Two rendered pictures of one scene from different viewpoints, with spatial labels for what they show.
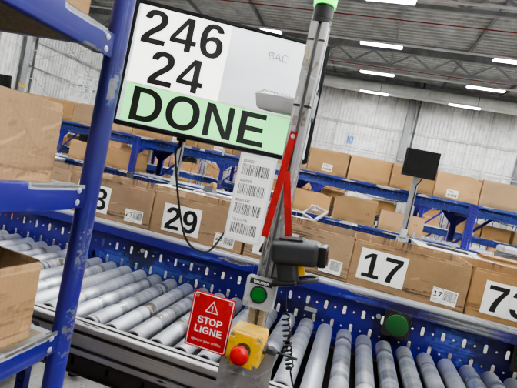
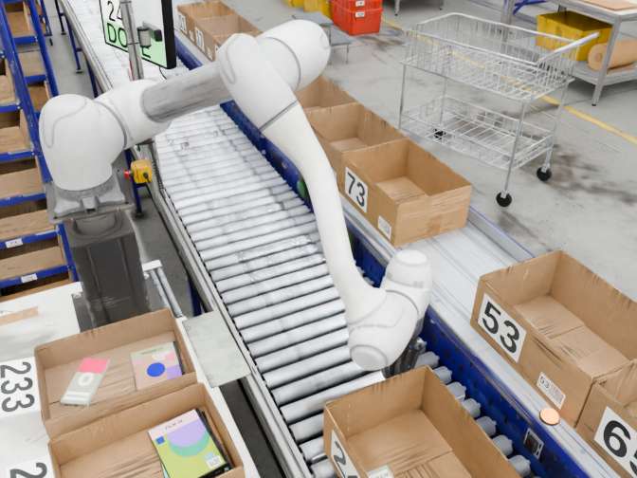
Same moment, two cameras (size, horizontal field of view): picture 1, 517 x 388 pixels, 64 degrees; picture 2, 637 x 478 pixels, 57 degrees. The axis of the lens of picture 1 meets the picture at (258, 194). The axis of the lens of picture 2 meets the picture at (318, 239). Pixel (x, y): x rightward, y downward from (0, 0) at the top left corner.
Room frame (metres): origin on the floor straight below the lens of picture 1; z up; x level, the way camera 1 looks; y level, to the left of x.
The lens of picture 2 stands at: (0.07, -2.19, 2.03)
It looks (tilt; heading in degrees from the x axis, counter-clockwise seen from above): 35 degrees down; 51
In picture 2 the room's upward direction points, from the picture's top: straight up
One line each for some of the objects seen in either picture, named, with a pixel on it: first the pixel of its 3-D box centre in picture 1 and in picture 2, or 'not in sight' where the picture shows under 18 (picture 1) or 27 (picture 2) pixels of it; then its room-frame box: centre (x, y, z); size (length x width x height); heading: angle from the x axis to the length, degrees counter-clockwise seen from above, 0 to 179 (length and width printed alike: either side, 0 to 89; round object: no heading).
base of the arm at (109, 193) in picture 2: not in sight; (86, 188); (0.46, -0.71, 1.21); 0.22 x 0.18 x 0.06; 74
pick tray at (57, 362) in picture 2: not in sight; (117, 371); (0.34, -0.98, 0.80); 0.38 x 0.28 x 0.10; 167
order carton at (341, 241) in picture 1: (301, 242); (309, 109); (1.63, -0.21, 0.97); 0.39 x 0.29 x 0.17; 76
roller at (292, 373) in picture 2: not in sight; (340, 356); (0.90, -1.27, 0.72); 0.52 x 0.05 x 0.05; 167
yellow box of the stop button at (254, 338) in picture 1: (262, 351); (141, 175); (0.85, -0.08, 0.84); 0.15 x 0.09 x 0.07; 77
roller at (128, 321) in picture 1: (155, 307); (196, 145); (1.27, 0.24, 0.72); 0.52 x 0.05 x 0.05; 167
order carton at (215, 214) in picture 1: (209, 220); not in sight; (1.72, 0.18, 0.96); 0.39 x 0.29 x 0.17; 76
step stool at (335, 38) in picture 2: not in sight; (321, 39); (3.96, 2.56, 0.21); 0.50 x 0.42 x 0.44; 161
